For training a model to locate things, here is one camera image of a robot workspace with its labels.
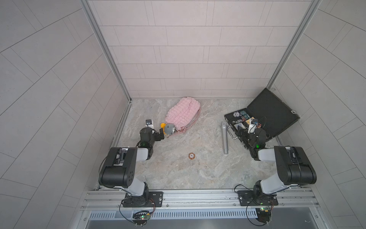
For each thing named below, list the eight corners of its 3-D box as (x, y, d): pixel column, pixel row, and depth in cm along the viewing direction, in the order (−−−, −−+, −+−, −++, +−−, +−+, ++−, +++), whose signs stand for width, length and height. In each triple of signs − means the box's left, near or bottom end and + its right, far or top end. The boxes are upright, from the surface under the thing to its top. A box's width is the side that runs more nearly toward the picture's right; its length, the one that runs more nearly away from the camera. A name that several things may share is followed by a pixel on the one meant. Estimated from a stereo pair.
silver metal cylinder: (223, 154, 89) (224, 151, 86) (221, 124, 103) (222, 121, 101) (228, 154, 89) (230, 152, 86) (225, 124, 103) (226, 121, 101)
